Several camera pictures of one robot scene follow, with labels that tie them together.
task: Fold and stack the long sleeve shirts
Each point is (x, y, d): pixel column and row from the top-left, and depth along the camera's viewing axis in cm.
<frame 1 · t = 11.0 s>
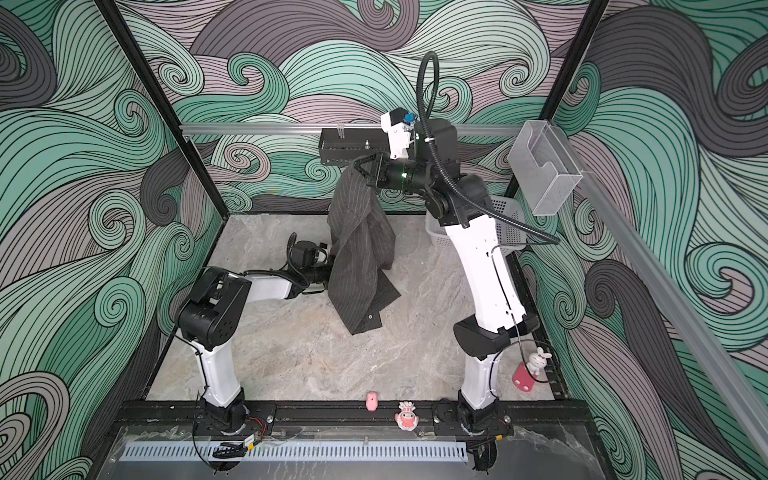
left hand: (357, 267, 93), fingers open
right hand: (356, 164, 59), fingers closed
white bunny on pink stand: (537, 361, 77), point 8 cm above the table

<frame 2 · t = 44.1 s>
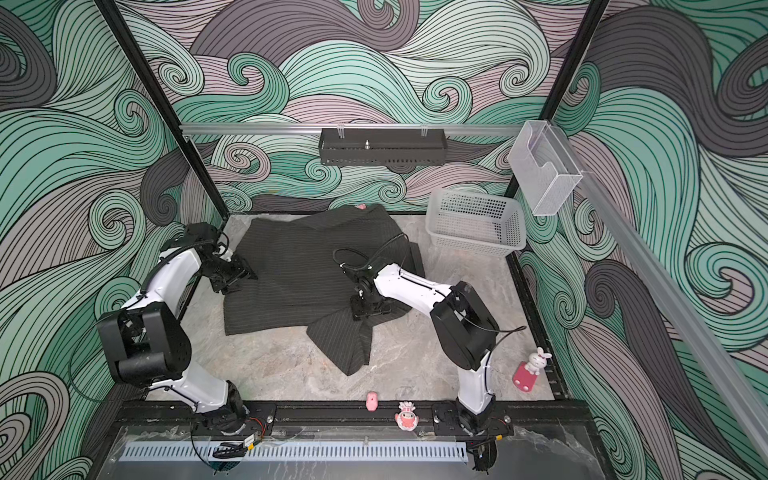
left hand: (250, 276, 86), fingers open
right hand: (364, 316, 87), fingers open
dark grey striped shirt: (308, 266, 104), point 2 cm above the table
the other named things where they were.

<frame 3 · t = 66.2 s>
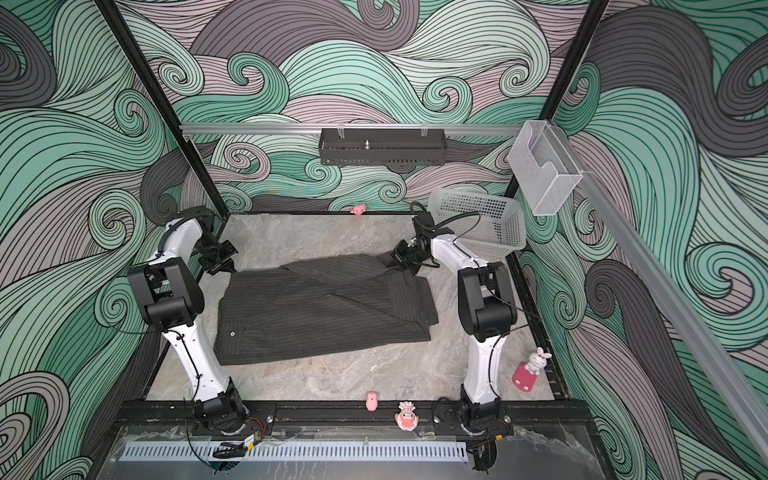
left hand: (233, 264, 94), fingers closed
right hand: (386, 262, 93), fingers closed
dark grey striped shirt: (319, 304, 95), on the table
small pink pig toy: (358, 210, 121), point 3 cm above the table
the other named things where they were.

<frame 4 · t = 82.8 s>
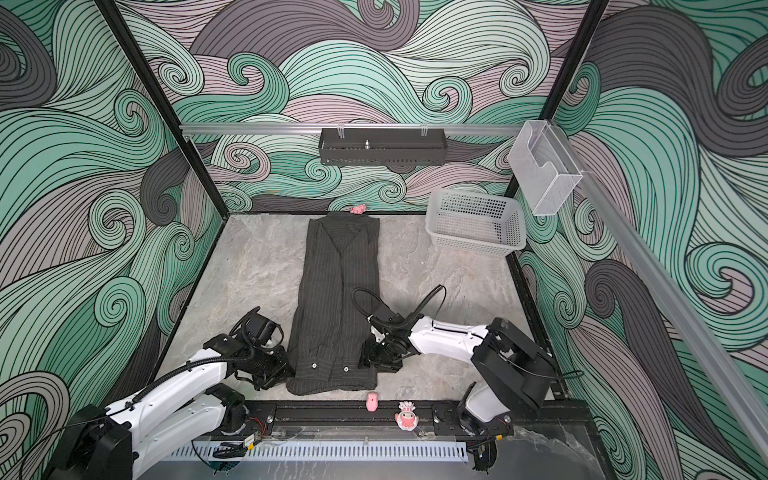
left hand: (296, 372, 80), fingers closed
right hand: (364, 369, 80), fingers open
dark grey striped shirt: (338, 302, 94), point 3 cm above the table
